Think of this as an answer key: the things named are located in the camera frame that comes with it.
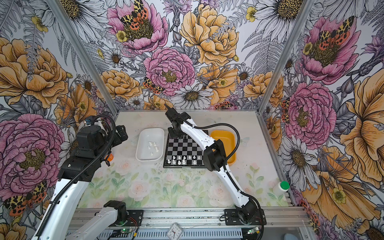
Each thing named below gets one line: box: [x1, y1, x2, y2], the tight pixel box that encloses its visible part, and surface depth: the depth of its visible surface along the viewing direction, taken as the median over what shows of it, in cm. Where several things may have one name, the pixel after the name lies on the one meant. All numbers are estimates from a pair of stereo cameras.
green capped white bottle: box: [272, 180, 290, 196], surface depth 78 cm
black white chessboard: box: [163, 133, 207, 169], surface depth 96 cm
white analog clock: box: [166, 222, 183, 240], surface depth 70 cm
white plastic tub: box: [135, 127, 165, 162], surface depth 101 cm
